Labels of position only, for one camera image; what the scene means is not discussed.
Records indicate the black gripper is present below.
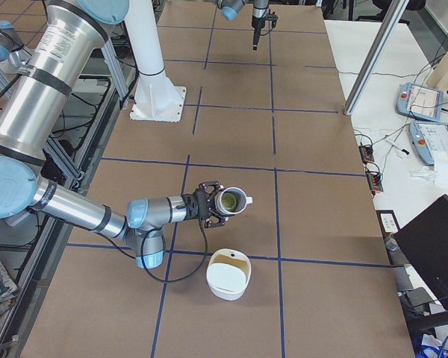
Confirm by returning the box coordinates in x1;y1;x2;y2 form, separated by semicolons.
181;180;229;228
252;7;266;51

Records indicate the green lemon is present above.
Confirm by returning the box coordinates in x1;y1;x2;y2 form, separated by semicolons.
221;192;238;212

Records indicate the white mug with handle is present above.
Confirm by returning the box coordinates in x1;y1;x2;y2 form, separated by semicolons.
214;187;253;216

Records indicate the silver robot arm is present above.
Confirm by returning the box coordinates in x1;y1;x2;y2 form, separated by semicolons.
215;0;269;51
0;1;232;269

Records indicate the white oval bin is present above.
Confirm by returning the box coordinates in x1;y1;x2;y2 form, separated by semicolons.
206;248;252;301

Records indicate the far orange black adapter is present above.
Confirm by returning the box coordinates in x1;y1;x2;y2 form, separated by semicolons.
358;144;374;164

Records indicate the orange black adapter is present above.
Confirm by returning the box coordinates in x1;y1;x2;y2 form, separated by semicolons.
358;144;374;164
366;171;384;195

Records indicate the near orange black adapter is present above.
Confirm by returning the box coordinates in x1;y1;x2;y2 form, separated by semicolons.
366;171;384;195

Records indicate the black marker pen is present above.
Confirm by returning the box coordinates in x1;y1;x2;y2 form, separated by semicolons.
385;138;410;155

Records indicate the far teach pendant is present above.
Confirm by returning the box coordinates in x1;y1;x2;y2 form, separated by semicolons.
396;82;444;122

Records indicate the teach pendant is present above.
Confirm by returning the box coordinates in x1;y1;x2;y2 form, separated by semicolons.
409;121;448;166
396;82;444;122

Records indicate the white label card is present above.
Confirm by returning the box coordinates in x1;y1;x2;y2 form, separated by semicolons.
380;213;399;233

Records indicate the near teach pendant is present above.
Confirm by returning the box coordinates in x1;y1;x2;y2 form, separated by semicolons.
409;121;448;166

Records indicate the black laptop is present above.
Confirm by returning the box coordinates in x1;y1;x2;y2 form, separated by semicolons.
394;195;448;310

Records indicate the white paper slip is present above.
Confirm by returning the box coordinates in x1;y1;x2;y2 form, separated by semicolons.
432;151;448;189

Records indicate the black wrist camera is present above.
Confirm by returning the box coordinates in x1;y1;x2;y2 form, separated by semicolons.
265;12;278;29

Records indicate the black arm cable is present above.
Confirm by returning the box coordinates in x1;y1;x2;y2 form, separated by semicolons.
104;218;210;283

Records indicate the aluminium frame post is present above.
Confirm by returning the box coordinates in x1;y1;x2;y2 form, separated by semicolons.
343;0;409;116

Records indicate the aluminium frame rack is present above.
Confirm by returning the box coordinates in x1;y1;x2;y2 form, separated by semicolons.
0;40;139;358

